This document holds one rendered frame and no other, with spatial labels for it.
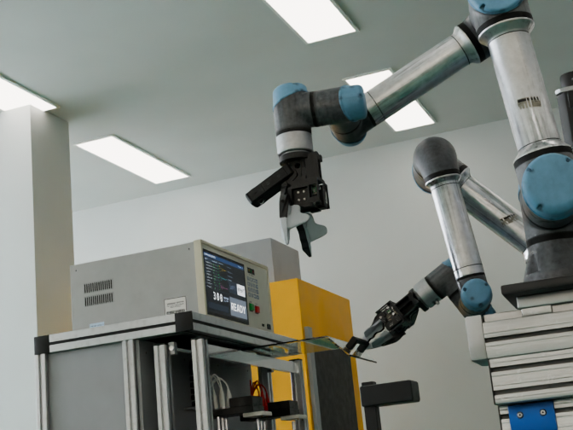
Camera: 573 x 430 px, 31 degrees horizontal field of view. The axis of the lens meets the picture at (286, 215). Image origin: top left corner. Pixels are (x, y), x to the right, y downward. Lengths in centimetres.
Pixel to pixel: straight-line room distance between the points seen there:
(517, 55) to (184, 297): 104
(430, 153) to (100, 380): 101
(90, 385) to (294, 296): 387
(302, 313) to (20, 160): 208
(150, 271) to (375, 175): 576
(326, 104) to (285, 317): 429
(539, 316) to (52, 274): 503
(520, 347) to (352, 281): 614
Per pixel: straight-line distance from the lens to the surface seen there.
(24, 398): 662
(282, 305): 638
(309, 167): 212
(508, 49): 214
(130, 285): 271
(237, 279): 280
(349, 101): 214
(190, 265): 263
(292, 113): 215
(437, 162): 270
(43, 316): 669
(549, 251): 214
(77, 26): 601
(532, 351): 211
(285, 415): 280
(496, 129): 819
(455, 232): 266
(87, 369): 259
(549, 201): 202
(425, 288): 277
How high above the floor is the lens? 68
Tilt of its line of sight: 15 degrees up
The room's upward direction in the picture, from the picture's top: 6 degrees counter-clockwise
